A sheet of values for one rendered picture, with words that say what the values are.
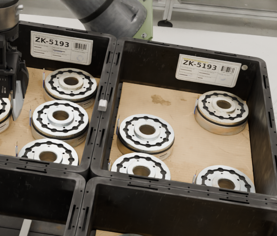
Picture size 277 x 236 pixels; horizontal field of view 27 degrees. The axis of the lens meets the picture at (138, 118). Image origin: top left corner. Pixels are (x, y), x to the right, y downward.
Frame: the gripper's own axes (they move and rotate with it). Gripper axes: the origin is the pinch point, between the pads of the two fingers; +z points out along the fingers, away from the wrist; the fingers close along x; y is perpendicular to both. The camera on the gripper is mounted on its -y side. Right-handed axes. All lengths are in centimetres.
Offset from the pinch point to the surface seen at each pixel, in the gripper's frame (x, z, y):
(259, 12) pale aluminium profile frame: 107, 71, -181
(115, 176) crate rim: 19.9, -7.9, 23.0
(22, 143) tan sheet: 4.6, 2.1, 6.0
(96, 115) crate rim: 17.1, -7.9, 9.1
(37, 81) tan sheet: 5.8, 2.0, -12.8
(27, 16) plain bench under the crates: -1, 15, -60
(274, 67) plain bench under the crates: 67, 15, -45
